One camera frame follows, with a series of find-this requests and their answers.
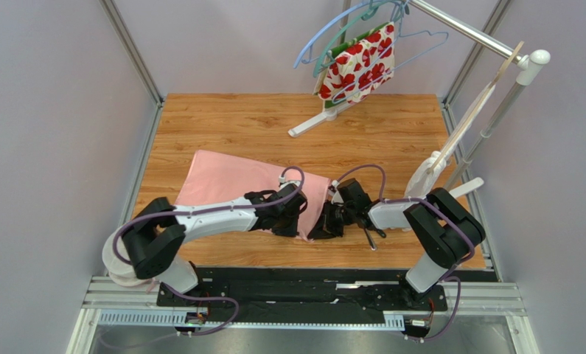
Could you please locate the pink cloth napkin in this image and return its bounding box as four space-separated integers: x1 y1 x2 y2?
175 150 331 241

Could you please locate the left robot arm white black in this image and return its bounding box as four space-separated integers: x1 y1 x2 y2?
113 183 307 294

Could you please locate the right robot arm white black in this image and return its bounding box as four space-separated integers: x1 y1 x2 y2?
307 178 486 294

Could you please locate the white hanging cloth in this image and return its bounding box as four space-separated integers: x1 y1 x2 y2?
403 83 498 200

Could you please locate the red floral cloth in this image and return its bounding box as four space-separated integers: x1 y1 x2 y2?
314 22 395 109

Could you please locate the light blue hanger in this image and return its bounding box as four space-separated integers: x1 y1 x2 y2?
293 1 403 69

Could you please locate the white mesh basket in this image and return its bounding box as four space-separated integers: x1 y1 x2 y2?
102 232 155 288

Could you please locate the teal green hanger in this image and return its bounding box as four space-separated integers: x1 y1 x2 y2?
307 1 410 78

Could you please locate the white clothes rack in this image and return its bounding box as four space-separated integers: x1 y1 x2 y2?
288 1 550 189

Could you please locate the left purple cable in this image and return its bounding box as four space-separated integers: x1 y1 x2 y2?
111 165 306 337

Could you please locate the purple cable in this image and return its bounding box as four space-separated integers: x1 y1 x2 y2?
332 163 478 343
111 165 306 337

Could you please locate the black handled knife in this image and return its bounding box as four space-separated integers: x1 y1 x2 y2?
372 226 387 238

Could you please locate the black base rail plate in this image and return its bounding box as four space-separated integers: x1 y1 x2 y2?
156 267 451 325

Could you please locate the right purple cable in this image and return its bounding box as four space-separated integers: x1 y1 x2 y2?
332 163 478 343

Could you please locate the thin blue wire hanger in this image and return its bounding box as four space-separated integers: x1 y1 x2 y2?
329 0 450 104

